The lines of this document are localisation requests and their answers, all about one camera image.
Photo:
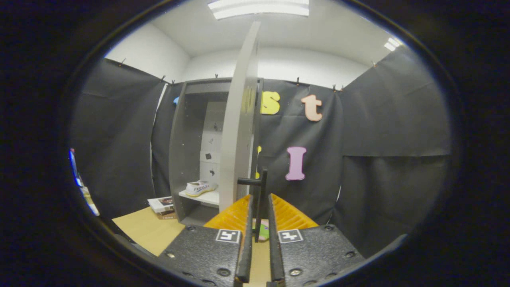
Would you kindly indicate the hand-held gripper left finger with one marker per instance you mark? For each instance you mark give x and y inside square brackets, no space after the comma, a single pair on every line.
[247,247]

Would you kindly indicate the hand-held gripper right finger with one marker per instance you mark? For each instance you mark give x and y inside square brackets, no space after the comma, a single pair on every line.
[275,251]

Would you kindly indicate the white shoe with yellow sole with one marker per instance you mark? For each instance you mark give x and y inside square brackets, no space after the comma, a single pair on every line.
[199,188]

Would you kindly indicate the light grey shoe cabinet door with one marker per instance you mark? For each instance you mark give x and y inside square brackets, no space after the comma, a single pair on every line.
[239,139]

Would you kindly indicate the dark grey shoe cabinet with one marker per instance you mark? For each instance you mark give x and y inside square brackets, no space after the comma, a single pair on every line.
[179,159]

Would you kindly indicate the pink and green plush toy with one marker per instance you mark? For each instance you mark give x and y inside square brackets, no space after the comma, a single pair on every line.
[263,232]

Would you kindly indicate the brown book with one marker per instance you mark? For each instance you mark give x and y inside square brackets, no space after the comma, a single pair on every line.
[168,216]

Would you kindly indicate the white cover book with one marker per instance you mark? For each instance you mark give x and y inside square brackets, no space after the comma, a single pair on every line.
[161,204]

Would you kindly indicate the yellow and white packet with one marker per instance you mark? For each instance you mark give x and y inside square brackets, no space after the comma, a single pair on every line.
[89,201]

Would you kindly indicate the black backdrop cloth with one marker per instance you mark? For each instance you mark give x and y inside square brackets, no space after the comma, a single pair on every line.
[378,119]

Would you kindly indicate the blue and white packet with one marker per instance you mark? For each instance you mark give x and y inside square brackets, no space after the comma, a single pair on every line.
[75,167]

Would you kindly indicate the small ceiling light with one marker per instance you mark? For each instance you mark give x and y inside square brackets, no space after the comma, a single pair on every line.
[392,44]

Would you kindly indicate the long ceiling light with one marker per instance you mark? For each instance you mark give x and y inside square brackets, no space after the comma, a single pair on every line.
[259,8]

